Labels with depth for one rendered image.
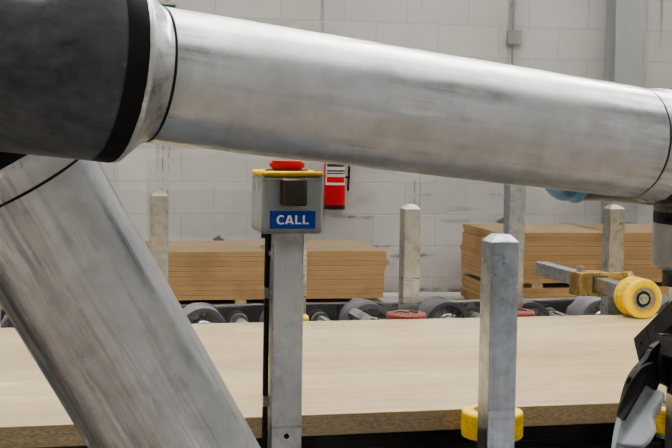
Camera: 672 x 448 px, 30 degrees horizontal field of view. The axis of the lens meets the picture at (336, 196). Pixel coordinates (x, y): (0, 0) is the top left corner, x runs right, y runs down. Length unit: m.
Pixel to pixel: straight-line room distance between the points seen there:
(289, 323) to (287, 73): 0.68
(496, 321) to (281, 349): 0.26
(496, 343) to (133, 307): 0.70
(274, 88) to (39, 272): 0.21
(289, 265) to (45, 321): 0.58
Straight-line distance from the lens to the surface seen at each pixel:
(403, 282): 2.60
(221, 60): 0.77
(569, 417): 1.76
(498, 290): 1.50
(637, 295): 2.57
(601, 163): 0.92
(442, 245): 9.00
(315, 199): 1.40
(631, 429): 1.24
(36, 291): 0.88
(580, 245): 7.93
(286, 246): 1.42
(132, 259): 0.89
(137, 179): 8.65
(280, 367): 1.44
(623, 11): 9.24
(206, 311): 2.91
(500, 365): 1.51
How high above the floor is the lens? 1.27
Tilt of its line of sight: 3 degrees down
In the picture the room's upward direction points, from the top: 1 degrees clockwise
